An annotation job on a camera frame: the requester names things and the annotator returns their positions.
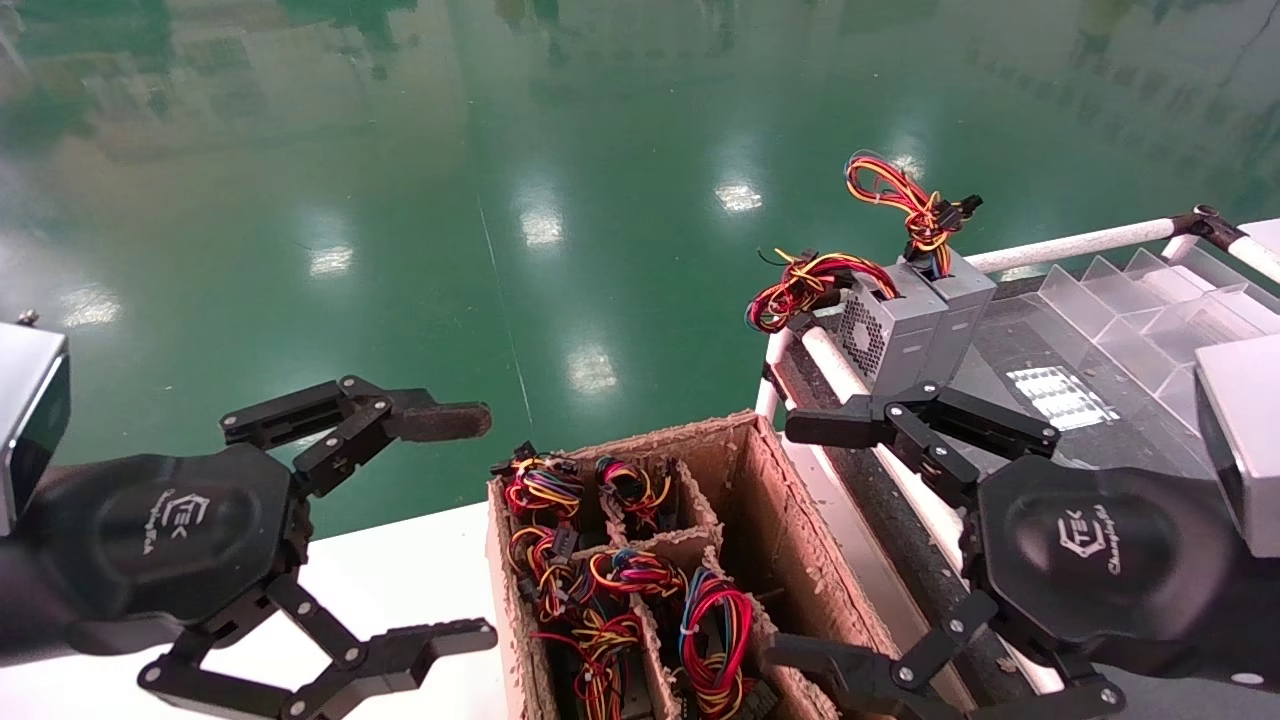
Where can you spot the black rough edge strip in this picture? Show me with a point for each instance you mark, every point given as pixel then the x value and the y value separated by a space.
pixel 885 520

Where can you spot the short white pipe leg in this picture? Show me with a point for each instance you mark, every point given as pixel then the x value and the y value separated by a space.
pixel 768 398

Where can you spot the black pipe connector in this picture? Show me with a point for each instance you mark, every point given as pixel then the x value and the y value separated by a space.
pixel 1205 225

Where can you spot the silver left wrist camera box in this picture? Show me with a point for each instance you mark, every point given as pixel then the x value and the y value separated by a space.
pixel 25 420

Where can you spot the dark grey work mat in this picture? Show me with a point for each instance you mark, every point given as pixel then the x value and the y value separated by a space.
pixel 1015 345

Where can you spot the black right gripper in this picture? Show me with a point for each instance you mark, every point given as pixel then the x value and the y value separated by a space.
pixel 1100 550

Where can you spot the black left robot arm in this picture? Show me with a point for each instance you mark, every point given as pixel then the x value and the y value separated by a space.
pixel 12 610

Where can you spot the grey power supply with grille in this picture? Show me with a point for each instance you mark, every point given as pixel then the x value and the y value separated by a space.
pixel 890 340

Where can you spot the brown cardboard divider box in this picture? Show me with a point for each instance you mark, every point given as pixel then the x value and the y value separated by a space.
pixel 790 520

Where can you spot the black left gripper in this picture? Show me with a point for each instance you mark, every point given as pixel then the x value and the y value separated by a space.
pixel 170 530

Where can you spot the long white rail pipe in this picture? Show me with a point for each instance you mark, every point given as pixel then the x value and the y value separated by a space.
pixel 830 362

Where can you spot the clear acrylic divider tray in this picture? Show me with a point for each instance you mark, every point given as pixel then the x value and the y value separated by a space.
pixel 1140 320

